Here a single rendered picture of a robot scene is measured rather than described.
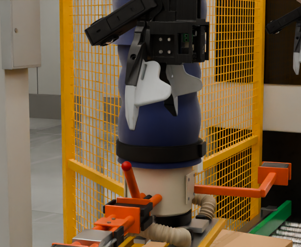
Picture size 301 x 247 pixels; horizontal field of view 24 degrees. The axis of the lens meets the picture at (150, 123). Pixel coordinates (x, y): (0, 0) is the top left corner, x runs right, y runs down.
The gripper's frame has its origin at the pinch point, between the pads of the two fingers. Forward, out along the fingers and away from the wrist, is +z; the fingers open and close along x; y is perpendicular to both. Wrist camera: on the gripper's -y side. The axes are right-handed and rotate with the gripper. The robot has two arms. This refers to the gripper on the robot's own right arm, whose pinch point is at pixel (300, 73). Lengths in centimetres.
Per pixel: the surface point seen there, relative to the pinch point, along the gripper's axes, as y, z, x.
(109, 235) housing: -24, 29, -64
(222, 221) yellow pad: -19.3, 41.3, -4.2
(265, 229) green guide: -47, 91, 157
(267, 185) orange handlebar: -6.4, 29.2, -6.9
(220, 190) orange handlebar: -16.8, 29.9, -14.9
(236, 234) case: -27, 57, 35
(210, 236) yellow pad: -17.9, 41.2, -19.0
